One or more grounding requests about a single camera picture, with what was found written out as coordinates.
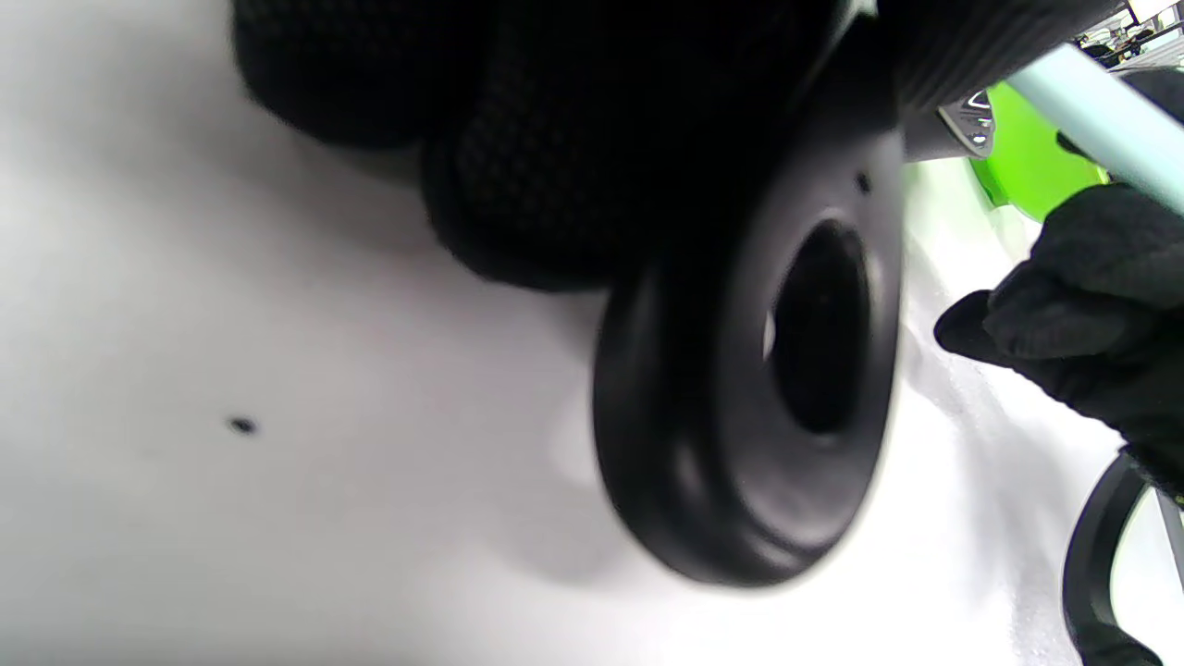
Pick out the person's right hand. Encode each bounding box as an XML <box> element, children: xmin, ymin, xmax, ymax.
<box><xmin>932</xmin><ymin>181</ymin><xmax>1184</xmax><ymax>505</ymax></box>

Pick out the person's left hand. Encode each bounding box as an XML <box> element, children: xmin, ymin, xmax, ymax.
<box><xmin>229</xmin><ymin>0</ymin><xmax>1128</xmax><ymax>292</ymax></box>

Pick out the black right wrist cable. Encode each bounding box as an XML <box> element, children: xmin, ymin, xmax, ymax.
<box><xmin>1062</xmin><ymin>451</ymin><xmax>1168</xmax><ymax>666</ymax></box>

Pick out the green plastic bowl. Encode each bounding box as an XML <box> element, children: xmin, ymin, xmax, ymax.
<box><xmin>967</xmin><ymin>81</ymin><xmax>1111</xmax><ymax>223</ymax></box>

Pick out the black cast iron frying pan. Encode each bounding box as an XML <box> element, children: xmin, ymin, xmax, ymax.
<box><xmin>592</xmin><ymin>18</ymin><xmax>906</xmax><ymax>588</ymax></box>

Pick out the light blue dessert spatula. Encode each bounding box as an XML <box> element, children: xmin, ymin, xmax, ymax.
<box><xmin>1004</xmin><ymin>42</ymin><xmax>1184</xmax><ymax>218</ymax></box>

